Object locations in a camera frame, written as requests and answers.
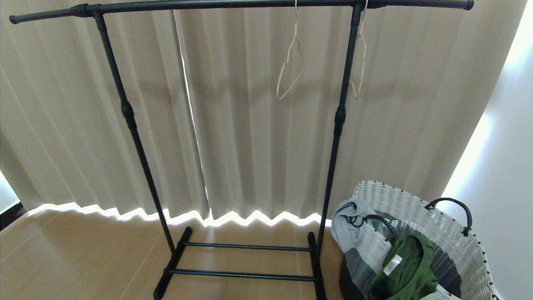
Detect white laundry basket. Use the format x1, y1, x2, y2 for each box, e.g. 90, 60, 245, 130
339, 180, 496, 300

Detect pink clothes hanger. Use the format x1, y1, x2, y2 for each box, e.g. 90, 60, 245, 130
350, 0, 369, 100
276, 0, 304, 100

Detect green long-sleeved shirt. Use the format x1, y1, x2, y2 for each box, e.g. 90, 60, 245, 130
369, 235, 440, 300

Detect black clothes rack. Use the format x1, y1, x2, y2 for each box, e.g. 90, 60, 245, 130
9, 0, 474, 300

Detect pale grey garment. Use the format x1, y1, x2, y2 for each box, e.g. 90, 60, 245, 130
331, 200, 377, 254

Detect beige curtain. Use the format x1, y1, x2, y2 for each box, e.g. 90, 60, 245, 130
0, 0, 527, 228

